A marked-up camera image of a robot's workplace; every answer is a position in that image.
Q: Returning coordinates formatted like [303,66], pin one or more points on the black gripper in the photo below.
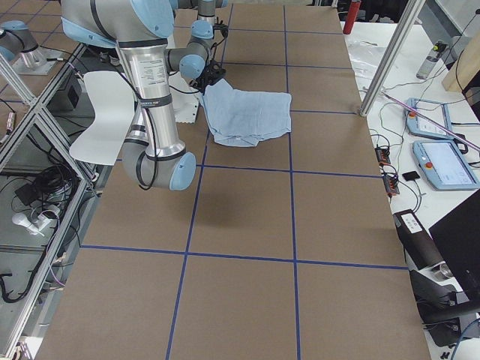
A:
[208,76]

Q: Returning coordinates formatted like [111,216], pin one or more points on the light blue button-up shirt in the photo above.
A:
[239,118]

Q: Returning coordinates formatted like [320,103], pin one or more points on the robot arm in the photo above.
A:
[205,9]
[139,31]

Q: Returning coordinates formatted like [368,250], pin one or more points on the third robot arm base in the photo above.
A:
[19,45]

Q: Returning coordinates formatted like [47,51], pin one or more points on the white plastic chair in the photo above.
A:
[113,104]

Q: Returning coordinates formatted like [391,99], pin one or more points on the clear plastic bag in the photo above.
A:
[365,58]

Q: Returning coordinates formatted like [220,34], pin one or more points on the red cylindrical bottle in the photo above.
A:
[351,17]

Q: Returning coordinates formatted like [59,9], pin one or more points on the grey water bottle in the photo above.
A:
[431,59]

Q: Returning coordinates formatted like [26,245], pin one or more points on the white power strip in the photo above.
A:
[35,227]

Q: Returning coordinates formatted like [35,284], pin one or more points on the near blue teach pendant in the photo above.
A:
[444,166]

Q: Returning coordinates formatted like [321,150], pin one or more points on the dark brown labelled box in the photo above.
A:
[416,240]

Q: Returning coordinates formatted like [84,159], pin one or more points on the black monitor screen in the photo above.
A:
[456,237]

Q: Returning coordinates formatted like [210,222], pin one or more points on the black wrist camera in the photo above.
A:
[214,72]
[222,28]

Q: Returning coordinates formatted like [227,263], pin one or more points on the white camera mast pedestal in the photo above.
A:
[185,107]

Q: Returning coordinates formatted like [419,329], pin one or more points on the aluminium frame post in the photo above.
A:
[398,38]

